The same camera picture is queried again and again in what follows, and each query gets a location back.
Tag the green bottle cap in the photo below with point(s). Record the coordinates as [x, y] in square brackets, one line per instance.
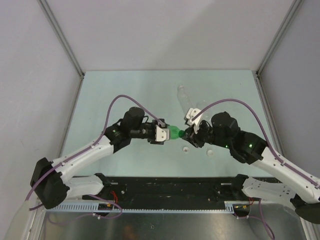
[182, 134]

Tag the grey slotted cable duct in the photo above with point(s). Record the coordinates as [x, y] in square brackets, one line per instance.
[103, 207]

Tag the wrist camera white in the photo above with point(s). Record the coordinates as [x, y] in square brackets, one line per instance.
[193, 118]
[161, 134]

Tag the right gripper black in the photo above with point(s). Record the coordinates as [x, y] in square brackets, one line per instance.
[193, 138]

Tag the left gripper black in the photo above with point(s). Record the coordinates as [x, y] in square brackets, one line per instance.
[154, 122]

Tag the clear plastic bottle far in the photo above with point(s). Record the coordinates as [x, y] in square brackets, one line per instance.
[184, 99]

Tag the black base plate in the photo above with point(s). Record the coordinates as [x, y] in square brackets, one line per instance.
[177, 190]

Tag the aluminium corner post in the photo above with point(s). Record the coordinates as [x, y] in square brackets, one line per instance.
[52, 20]
[276, 41]

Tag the green plastic bottle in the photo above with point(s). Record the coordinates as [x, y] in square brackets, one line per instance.
[173, 132]

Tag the right aluminium corner post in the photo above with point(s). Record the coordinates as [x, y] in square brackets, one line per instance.
[276, 41]

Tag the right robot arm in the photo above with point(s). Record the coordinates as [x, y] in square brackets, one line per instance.
[296, 189]

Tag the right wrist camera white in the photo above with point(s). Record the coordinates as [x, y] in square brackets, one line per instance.
[193, 118]

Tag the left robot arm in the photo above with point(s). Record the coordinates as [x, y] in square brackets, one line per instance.
[55, 181]

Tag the white bottle cap right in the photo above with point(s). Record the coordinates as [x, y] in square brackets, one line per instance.
[210, 152]

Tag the left aluminium corner post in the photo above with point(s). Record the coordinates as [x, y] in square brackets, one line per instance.
[52, 20]

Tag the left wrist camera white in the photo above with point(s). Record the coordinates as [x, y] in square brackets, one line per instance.
[161, 134]

